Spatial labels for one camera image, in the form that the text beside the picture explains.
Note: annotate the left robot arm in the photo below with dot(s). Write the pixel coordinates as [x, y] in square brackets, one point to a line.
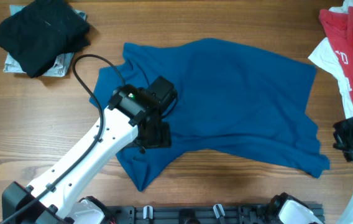
[133, 118]

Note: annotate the folded black garment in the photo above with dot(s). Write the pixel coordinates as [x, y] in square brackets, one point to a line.
[41, 31]

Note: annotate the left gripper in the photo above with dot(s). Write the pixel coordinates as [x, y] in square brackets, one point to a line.
[156, 137]

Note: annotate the blue t-shirt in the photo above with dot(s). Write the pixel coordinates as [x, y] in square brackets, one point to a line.
[232, 98]

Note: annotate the folded grey patterned cloth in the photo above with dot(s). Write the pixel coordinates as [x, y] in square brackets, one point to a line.
[61, 63]

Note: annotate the white t-shirt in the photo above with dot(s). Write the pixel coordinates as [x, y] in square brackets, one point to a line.
[324, 57]

